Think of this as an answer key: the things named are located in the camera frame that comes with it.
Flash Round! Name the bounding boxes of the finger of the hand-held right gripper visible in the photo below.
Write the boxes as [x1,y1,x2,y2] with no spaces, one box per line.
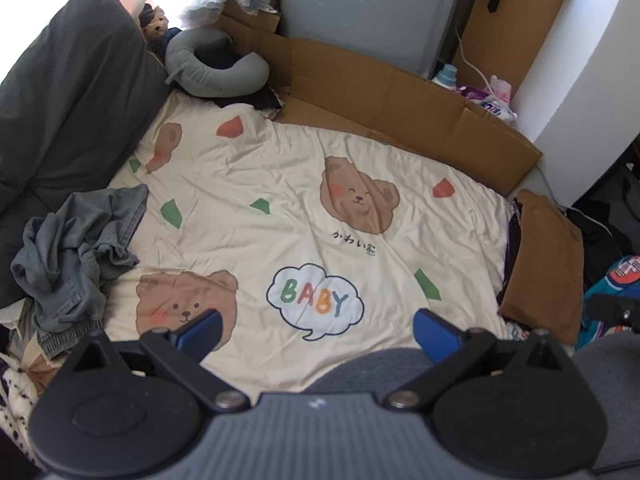
[587,294,640,333]

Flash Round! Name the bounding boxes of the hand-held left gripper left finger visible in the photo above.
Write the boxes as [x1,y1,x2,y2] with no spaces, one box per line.
[75,308,251,413]

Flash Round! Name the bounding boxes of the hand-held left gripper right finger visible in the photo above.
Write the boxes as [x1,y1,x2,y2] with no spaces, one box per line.
[386,308,573,413]

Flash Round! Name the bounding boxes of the light blue denim pants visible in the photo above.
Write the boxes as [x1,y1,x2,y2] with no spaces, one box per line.
[11,183,150,358]

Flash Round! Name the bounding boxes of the dark clothes heap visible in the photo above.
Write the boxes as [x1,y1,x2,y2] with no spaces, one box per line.
[215,50,286,121]

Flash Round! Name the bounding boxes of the teal printed bag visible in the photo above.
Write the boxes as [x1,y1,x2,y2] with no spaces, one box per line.
[575,255,640,351]

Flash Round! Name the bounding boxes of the black cloth heap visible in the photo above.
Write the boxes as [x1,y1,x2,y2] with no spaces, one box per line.
[565,200,636,286]

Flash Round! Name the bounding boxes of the person's grey trouser leg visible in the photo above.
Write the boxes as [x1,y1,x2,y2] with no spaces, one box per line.
[570,332,640,473]

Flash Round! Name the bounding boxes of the brown folded garment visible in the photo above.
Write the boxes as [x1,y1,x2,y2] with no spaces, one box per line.
[497,189,586,346]

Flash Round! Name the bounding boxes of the cream bear print blanket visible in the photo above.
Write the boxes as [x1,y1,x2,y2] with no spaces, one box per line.
[102,91,516,396]

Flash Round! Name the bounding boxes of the white dark-dotted fleece throw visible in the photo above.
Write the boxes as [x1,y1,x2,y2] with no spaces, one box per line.
[0,350,46,466]

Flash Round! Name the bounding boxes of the flattened cardboard sheet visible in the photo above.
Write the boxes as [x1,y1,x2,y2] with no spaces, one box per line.
[220,0,543,196]

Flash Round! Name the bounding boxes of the pink plastic packets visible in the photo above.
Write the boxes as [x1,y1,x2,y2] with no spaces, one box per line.
[457,75,518,121]

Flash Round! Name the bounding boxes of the grey neck pillow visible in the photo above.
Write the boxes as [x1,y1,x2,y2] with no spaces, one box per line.
[165,27,271,98]

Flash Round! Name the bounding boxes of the white detergent bottle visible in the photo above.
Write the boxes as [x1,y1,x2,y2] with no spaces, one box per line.
[432,63,460,91]

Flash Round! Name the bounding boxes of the dark grey pillow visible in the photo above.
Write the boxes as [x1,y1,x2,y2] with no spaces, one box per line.
[0,0,171,306]

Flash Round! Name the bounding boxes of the tall cardboard panel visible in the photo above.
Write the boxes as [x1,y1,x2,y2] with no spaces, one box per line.
[460,0,581,92]

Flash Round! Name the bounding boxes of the brown plush bear toy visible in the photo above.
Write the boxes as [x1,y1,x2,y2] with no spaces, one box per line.
[137,4,171,43]

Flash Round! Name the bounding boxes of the grey upright panel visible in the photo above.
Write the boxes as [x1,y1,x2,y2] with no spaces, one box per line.
[277,0,488,78]

